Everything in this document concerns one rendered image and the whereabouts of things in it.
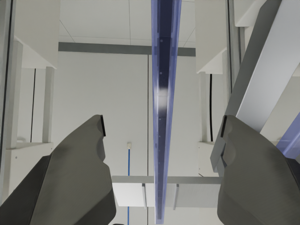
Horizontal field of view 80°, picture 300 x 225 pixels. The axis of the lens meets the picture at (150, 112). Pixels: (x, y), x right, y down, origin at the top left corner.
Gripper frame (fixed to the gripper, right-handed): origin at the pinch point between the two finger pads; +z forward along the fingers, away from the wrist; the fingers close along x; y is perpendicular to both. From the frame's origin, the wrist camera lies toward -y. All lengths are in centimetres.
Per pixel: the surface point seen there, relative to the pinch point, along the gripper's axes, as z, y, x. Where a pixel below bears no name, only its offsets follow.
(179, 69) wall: 195, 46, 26
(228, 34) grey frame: 54, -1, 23
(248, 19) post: 9.6, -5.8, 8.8
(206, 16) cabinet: 90, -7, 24
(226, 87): 57, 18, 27
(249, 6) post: 8.2, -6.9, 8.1
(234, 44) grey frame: 50, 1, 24
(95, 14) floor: 155, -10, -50
